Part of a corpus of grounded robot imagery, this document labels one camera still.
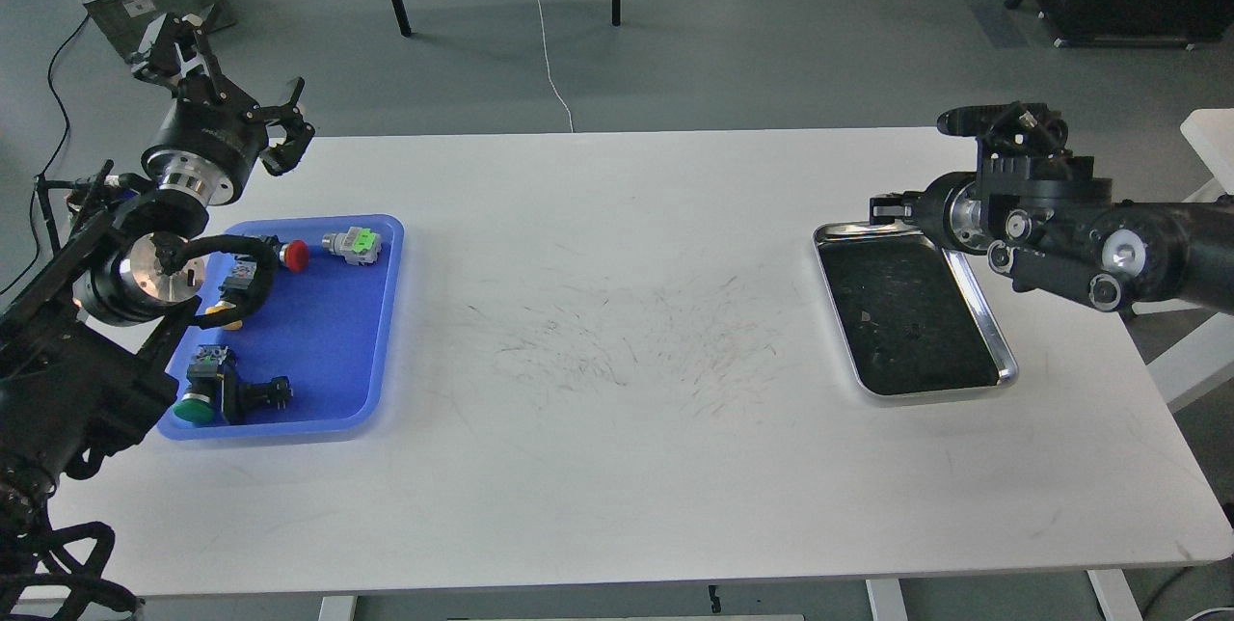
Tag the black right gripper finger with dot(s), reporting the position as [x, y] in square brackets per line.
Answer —
[894, 218]
[900, 202]

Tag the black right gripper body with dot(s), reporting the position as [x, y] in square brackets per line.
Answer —
[947, 212]

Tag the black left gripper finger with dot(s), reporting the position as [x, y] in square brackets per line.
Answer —
[285, 152]
[175, 54]

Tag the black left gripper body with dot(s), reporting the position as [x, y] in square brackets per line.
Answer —
[207, 149]

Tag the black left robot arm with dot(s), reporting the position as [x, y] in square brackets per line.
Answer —
[87, 342]

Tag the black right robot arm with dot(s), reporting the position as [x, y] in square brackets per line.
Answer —
[1042, 218]

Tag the silver metal tray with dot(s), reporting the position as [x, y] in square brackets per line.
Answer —
[916, 325]

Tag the blue plastic tray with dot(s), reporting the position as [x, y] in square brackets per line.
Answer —
[326, 329]

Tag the red push button switch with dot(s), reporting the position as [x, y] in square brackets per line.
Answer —
[292, 255]

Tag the green grey switch part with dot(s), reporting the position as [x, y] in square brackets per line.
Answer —
[356, 246]

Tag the yellow push button switch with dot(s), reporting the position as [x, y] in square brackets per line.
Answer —
[245, 287]

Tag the green push button switch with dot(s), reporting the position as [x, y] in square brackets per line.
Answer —
[217, 391]

